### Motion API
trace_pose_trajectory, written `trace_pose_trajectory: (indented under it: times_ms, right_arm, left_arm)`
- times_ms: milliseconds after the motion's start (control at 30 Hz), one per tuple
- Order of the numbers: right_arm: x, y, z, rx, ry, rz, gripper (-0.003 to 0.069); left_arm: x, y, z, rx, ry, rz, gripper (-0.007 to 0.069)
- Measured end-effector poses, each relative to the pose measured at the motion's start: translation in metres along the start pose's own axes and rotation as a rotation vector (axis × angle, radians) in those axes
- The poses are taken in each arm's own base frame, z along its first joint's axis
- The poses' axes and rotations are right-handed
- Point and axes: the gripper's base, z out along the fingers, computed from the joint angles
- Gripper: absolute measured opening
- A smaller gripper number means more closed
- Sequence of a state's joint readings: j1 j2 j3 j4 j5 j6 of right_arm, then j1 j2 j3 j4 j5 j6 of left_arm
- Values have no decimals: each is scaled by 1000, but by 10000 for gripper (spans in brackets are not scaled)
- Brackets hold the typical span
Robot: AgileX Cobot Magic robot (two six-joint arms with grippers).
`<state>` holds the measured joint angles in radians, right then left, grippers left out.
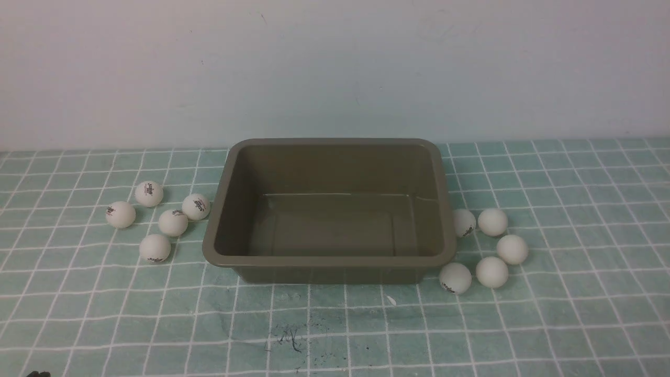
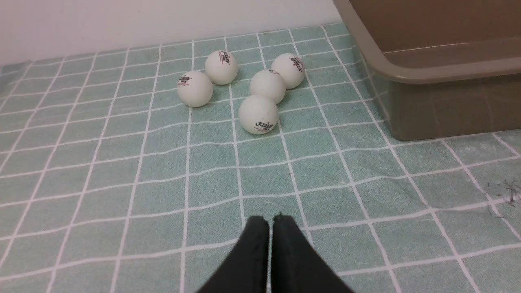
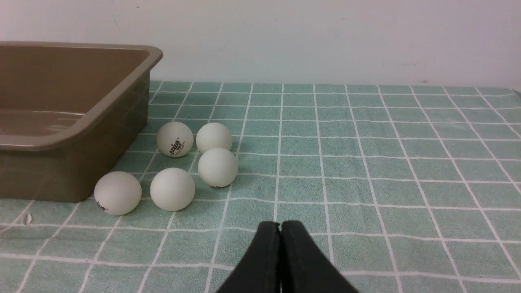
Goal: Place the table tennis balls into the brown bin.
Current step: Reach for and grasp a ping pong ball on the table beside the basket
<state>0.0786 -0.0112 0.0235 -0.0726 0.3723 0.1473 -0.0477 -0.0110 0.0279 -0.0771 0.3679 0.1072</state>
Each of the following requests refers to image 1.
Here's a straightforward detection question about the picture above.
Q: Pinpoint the olive green plastic bin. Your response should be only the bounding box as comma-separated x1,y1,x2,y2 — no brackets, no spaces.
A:
202,138,457,285

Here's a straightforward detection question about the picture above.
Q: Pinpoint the white ping-pong ball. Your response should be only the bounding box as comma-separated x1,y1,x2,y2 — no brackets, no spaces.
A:
475,256,509,289
477,208,509,238
182,193,211,221
134,181,164,207
439,262,472,294
452,208,477,238
158,209,189,238
496,235,529,265
139,234,171,263
106,201,136,229

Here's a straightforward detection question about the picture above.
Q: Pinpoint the green checkered table mat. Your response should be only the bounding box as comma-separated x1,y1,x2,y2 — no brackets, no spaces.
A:
1,138,669,376

